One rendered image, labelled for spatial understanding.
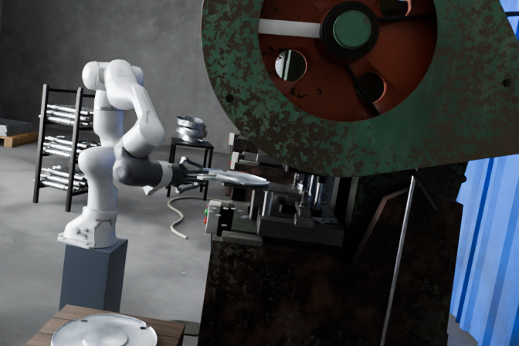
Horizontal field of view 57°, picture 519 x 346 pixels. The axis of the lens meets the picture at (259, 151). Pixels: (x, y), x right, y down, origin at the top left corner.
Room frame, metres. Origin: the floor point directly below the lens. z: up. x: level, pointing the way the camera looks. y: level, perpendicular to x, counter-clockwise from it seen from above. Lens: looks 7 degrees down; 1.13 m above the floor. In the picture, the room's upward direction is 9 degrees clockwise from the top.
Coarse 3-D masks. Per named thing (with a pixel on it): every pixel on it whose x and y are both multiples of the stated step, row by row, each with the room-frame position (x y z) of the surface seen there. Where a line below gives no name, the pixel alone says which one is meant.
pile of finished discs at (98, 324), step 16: (80, 320) 1.39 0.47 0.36; (96, 320) 1.40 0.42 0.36; (112, 320) 1.42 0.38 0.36; (128, 320) 1.43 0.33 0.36; (64, 336) 1.29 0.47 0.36; (80, 336) 1.30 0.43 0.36; (96, 336) 1.30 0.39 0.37; (112, 336) 1.31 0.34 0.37; (128, 336) 1.34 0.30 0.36; (144, 336) 1.35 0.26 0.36
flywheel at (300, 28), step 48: (288, 0) 1.43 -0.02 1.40; (336, 0) 1.43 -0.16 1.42; (432, 0) 1.45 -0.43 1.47; (288, 48) 1.43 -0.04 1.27; (336, 48) 1.32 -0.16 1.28; (384, 48) 1.44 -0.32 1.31; (432, 48) 1.45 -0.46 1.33; (288, 96) 1.43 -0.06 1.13; (336, 96) 1.44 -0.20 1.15; (384, 96) 1.44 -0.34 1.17
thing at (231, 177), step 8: (208, 168) 1.92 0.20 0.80; (208, 176) 1.70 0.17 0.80; (216, 176) 1.77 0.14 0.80; (224, 176) 1.77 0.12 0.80; (232, 176) 1.80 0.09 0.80; (240, 176) 1.84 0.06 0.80; (248, 176) 1.93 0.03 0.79; (256, 176) 1.93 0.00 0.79; (248, 184) 1.69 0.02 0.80; (256, 184) 1.71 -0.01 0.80; (264, 184) 1.75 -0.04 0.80
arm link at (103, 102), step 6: (132, 66) 1.81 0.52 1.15; (138, 72) 1.79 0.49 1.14; (138, 78) 1.78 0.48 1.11; (138, 84) 1.78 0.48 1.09; (96, 96) 1.82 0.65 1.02; (102, 96) 1.80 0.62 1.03; (96, 102) 1.81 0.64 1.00; (102, 102) 1.80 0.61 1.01; (108, 102) 1.80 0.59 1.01; (96, 108) 1.81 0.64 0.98; (102, 108) 1.80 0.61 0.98; (108, 108) 1.80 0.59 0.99; (114, 108) 1.81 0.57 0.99
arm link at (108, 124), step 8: (96, 112) 1.81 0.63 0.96; (104, 112) 1.79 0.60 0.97; (112, 112) 1.80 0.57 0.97; (120, 112) 1.83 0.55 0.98; (96, 120) 1.80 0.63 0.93; (104, 120) 1.79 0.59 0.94; (112, 120) 1.80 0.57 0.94; (120, 120) 1.83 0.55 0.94; (96, 128) 1.80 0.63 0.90; (104, 128) 1.79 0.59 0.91; (112, 128) 1.80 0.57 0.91; (120, 128) 1.83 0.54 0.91; (104, 136) 1.82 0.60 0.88; (112, 136) 1.82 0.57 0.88; (120, 136) 1.83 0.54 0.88; (104, 144) 1.86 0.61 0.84; (112, 144) 1.85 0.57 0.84
